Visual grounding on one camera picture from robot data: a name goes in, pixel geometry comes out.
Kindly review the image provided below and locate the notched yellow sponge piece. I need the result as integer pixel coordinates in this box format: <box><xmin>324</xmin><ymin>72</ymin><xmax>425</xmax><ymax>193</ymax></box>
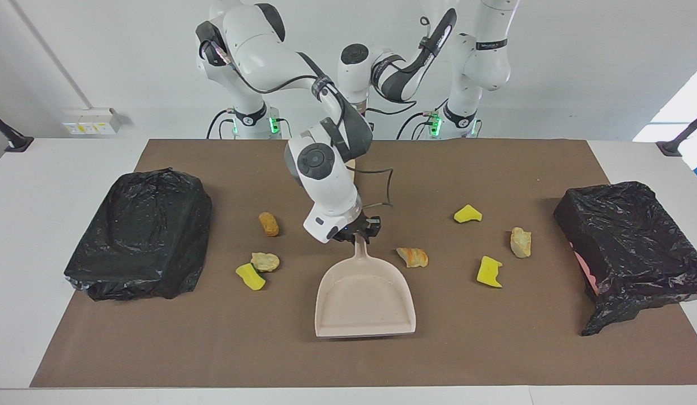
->
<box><xmin>476</xmin><ymin>255</ymin><xmax>503</xmax><ymax>289</ymax></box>

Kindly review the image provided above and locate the small yellow sponge piece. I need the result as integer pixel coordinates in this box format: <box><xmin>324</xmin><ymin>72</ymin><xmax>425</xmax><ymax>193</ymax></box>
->
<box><xmin>454</xmin><ymin>204</ymin><xmax>483</xmax><ymax>224</ymax></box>

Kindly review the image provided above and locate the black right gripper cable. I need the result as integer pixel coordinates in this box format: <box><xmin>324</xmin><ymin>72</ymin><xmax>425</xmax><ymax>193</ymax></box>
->
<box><xmin>197</xmin><ymin>22</ymin><xmax>395</xmax><ymax>226</ymax></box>

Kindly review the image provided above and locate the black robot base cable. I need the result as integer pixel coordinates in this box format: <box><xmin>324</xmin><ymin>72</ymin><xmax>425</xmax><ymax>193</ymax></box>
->
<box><xmin>206</xmin><ymin>109</ymin><xmax>236</xmax><ymax>140</ymax></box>
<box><xmin>397</xmin><ymin>98</ymin><xmax>453</xmax><ymax>140</ymax></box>

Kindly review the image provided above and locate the beige croissant chunk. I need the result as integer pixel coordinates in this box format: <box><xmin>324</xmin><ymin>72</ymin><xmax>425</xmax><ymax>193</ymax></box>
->
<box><xmin>510</xmin><ymin>227</ymin><xmax>533</xmax><ymax>259</ymax></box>
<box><xmin>250</xmin><ymin>252</ymin><xmax>281</xmax><ymax>273</ymax></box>

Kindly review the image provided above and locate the pink plastic bin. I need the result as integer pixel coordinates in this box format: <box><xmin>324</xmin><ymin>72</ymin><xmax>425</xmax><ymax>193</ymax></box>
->
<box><xmin>572</xmin><ymin>250</ymin><xmax>600</xmax><ymax>297</ymax></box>

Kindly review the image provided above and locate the golden brown croissant piece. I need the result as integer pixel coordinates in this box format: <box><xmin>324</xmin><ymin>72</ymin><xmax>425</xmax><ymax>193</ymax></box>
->
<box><xmin>396</xmin><ymin>247</ymin><xmax>429</xmax><ymax>268</ymax></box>

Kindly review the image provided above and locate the yellow sponge with green pad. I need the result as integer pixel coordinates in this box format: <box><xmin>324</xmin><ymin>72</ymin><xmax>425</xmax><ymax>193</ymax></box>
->
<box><xmin>236</xmin><ymin>263</ymin><xmax>267</xmax><ymax>291</ymax></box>

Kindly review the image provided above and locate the beige plastic dustpan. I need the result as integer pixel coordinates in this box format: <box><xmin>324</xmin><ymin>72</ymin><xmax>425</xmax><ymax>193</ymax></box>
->
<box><xmin>315</xmin><ymin>235</ymin><xmax>416</xmax><ymax>339</ymax></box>

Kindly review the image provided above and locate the brown table mat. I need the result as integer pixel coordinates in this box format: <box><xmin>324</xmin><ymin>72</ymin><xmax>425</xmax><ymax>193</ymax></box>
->
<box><xmin>30</xmin><ymin>139</ymin><xmax>697</xmax><ymax>388</ymax></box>

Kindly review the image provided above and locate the white wall socket box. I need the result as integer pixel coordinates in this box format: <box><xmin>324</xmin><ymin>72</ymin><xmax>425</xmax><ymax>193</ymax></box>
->
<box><xmin>62</xmin><ymin>108</ymin><xmax>123</xmax><ymax>136</ymax></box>

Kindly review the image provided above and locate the black plastic trash bag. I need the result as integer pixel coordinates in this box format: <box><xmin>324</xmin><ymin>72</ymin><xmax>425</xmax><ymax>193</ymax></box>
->
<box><xmin>554</xmin><ymin>181</ymin><xmax>697</xmax><ymax>337</ymax></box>
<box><xmin>64</xmin><ymin>168</ymin><xmax>213</xmax><ymax>302</ymax></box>

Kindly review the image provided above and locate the black stand foot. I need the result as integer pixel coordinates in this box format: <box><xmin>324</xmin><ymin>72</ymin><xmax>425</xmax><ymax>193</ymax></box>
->
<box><xmin>656</xmin><ymin>109</ymin><xmax>697</xmax><ymax>158</ymax></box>
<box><xmin>0</xmin><ymin>107</ymin><xmax>35</xmax><ymax>154</ymax></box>

